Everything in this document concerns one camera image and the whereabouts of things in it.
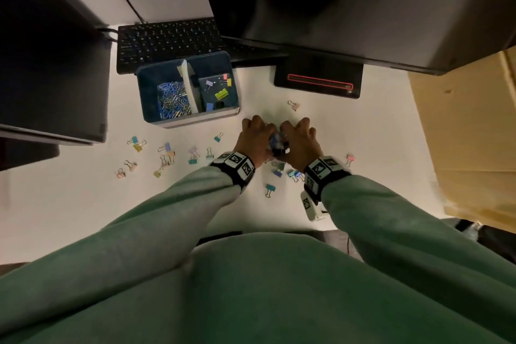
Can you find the person's left hand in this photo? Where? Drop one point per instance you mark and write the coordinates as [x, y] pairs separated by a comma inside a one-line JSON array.
[[252, 142]]

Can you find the person's right hand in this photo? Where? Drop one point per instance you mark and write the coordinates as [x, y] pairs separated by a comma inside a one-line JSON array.
[[302, 146]]

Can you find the person's right fingers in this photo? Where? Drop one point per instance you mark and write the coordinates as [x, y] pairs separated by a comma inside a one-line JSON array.
[[300, 127]]

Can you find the person's left fingers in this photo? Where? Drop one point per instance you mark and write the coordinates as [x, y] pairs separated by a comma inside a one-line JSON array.
[[258, 124]]

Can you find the handful of binder clips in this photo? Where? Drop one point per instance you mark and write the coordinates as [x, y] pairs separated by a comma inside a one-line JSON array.
[[277, 144]]

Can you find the person's left forearm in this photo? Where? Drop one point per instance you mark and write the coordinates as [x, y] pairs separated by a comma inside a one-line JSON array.
[[141, 227]]

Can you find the person's right forearm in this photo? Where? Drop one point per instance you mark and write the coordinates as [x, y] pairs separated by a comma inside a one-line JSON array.
[[403, 235]]

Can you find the pink binder clip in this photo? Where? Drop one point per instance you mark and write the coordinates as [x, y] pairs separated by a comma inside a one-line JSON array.
[[294, 105], [349, 160]]

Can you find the black marker wrist band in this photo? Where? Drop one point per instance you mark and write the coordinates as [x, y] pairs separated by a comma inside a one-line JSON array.
[[236, 164], [322, 172]]

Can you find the yellow-green binder clip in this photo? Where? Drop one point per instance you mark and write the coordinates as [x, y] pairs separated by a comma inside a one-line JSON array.
[[221, 94]]

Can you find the teal binder clip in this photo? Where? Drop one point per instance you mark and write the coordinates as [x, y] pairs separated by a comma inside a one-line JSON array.
[[294, 175]]

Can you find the grey binder clip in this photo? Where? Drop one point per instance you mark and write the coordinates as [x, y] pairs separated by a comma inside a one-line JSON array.
[[208, 83]]

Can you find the pile of paper clips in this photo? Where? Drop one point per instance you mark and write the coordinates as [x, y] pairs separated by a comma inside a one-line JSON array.
[[173, 100]]

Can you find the scatter of pastel binder clips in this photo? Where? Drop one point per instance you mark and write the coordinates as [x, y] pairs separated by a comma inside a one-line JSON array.
[[167, 156]]

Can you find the blue desk organizer box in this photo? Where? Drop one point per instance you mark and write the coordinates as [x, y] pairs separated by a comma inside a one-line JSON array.
[[161, 73]]

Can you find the black keyboard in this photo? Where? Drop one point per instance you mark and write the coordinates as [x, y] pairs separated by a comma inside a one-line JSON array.
[[169, 41]]

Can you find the large black monitor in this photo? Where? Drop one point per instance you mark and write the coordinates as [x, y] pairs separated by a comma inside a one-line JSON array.
[[363, 1]]

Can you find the brown cardboard box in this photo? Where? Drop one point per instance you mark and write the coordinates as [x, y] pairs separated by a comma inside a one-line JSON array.
[[467, 134]]

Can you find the green sweatshirt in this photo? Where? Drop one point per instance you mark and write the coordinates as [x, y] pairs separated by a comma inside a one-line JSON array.
[[274, 295]]

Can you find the small black monitor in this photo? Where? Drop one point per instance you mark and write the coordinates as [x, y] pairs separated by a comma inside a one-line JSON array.
[[48, 65]]

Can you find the dark bag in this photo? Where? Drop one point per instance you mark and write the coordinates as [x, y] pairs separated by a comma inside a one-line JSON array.
[[487, 239]]

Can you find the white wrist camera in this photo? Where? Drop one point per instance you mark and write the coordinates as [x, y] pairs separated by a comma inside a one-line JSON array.
[[311, 206]]

